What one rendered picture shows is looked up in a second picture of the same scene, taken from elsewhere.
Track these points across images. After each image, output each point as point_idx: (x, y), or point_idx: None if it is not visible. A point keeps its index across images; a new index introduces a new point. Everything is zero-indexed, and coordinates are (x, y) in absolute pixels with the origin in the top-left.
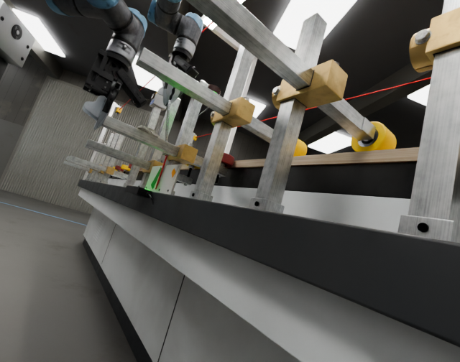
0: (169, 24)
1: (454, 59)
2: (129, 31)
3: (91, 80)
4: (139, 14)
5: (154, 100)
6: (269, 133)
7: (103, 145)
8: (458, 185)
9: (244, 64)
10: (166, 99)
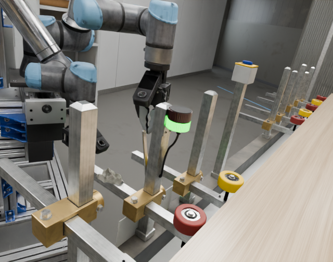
0: (137, 33)
1: None
2: (69, 91)
3: (64, 140)
4: (73, 68)
5: (232, 75)
6: (97, 260)
7: (141, 158)
8: None
9: (72, 143)
10: (143, 128)
